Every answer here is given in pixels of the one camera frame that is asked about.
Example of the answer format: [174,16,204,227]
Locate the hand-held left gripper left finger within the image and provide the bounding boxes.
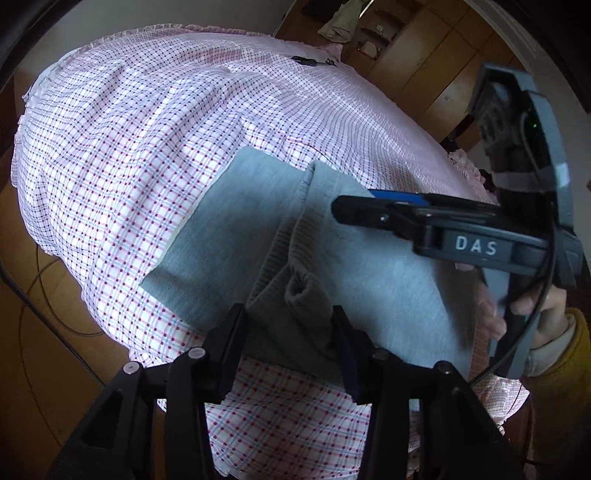
[46,302,247,480]

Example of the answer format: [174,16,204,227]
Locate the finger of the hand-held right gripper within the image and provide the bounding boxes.
[368,189,502,214]
[331,195,505,241]

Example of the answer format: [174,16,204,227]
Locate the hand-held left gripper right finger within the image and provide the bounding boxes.
[331,305,522,480]

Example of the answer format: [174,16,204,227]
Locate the grey sweater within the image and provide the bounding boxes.
[140,148,478,388]

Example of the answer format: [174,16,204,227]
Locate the person's right forearm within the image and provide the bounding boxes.
[519,308,591,462]

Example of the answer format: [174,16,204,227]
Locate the person's right hand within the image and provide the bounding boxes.
[455,263,578,350]

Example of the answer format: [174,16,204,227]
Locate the crumpled pink cloth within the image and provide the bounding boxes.
[445,148,499,204]

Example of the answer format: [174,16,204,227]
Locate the wooden wardrobe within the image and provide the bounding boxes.
[272,0,527,153]

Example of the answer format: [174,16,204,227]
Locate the black telescopic stick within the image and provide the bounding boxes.
[292,55,338,69]

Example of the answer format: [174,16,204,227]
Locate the beige hanging jacket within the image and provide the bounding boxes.
[318,0,375,43]

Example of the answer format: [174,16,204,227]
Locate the bed with pink checked sheet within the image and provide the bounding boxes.
[11,23,532,478]

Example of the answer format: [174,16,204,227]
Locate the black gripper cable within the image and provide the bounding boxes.
[468,108,561,386]

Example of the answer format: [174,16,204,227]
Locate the thick black floor cable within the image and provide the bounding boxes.
[0,263,107,388]

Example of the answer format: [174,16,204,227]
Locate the thin black floor cable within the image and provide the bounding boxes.
[21,256,112,337]

